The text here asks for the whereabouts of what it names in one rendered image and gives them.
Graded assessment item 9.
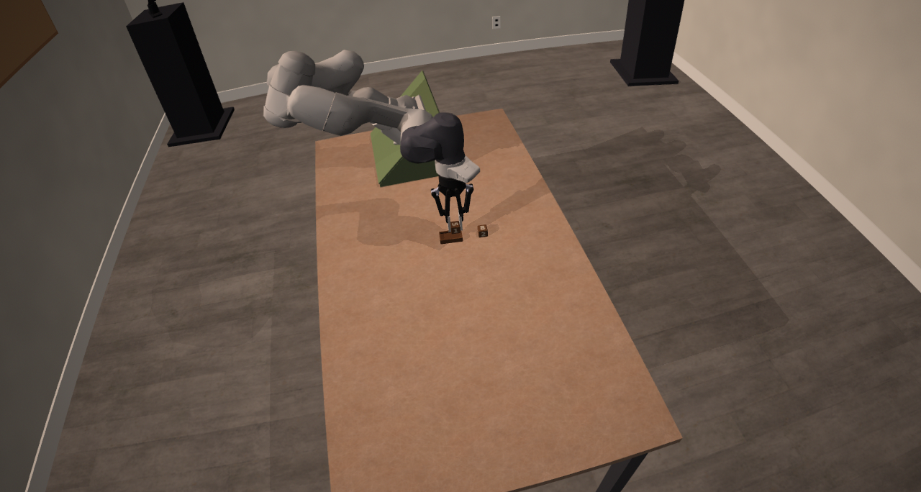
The brown shallow tray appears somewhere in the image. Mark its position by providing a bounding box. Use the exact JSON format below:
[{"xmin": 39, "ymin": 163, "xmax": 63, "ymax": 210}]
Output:
[{"xmin": 439, "ymin": 231, "xmax": 463, "ymax": 244}]

